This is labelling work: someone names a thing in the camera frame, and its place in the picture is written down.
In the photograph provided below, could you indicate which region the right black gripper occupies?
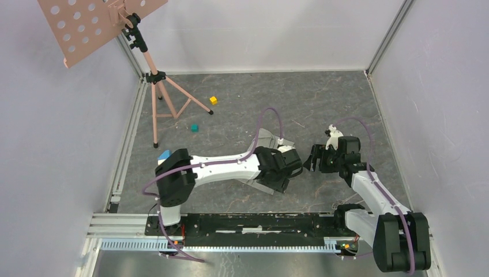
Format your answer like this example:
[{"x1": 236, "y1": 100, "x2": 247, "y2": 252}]
[{"x1": 303, "y1": 144, "x2": 344, "y2": 173}]

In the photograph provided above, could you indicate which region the grey cloth napkin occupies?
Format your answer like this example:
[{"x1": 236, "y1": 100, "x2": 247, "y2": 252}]
[{"x1": 237, "y1": 128, "x2": 295, "y2": 195}]

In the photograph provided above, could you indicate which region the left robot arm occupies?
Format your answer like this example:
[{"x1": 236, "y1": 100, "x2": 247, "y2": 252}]
[{"x1": 155, "y1": 145, "x2": 303, "y2": 235}]

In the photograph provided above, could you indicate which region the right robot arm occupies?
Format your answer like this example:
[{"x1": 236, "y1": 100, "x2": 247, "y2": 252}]
[{"x1": 303, "y1": 136, "x2": 431, "y2": 273}]

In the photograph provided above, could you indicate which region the yellow cube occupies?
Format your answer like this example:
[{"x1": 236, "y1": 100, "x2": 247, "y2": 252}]
[{"x1": 209, "y1": 96, "x2": 218, "y2": 105}]

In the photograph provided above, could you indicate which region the wooden block stack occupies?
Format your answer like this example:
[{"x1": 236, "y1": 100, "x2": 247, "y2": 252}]
[{"x1": 157, "y1": 149, "x2": 172, "y2": 165}]

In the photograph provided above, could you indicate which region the pink music stand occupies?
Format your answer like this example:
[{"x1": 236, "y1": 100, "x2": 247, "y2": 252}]
[{"x1": 38, "y1": 0, "x2": 213, "y2": 148}]

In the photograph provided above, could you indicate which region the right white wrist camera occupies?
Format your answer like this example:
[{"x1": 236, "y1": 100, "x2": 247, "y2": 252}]
[{"x1": 325, "y1": 125, "x2": 344, "y2": 150}]

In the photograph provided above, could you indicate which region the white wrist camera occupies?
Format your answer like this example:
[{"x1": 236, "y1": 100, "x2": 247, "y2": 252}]
[
  {"x1": 325, "y1": 125, "x2": 344, "y2": 150},
  {"x1": 277, "y1": 138, "x2": 295, "y2": 153}
]

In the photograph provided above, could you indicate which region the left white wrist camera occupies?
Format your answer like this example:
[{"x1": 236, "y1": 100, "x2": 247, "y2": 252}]
[{"x1": 277, "y1": 138, "x2": 295, "y2": 153}]

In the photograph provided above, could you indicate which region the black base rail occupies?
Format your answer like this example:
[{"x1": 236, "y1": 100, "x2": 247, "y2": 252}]
[{"x1": 144, "y1": 212, "x2": 358, "y2": 247}]

